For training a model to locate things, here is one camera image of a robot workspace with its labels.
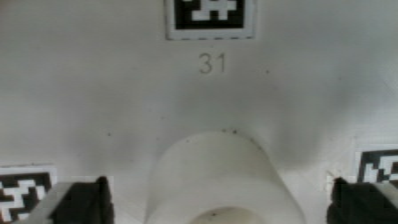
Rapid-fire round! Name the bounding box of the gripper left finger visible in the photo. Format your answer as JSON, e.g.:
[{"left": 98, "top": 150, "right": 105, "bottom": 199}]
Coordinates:
[{"left": 11, "top": 175, "right": 116, "bottom": 224}]

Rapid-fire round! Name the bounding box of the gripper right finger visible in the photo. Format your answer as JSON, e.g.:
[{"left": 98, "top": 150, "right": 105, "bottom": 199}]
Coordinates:
[{"left": 327, "top": 178, "right": 398, "bottom": 224}]

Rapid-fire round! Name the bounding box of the white round table top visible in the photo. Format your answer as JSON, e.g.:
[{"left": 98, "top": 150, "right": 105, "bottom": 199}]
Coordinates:
[{"left": 0, "top": 0, "right": 398, "bottom": 224}]

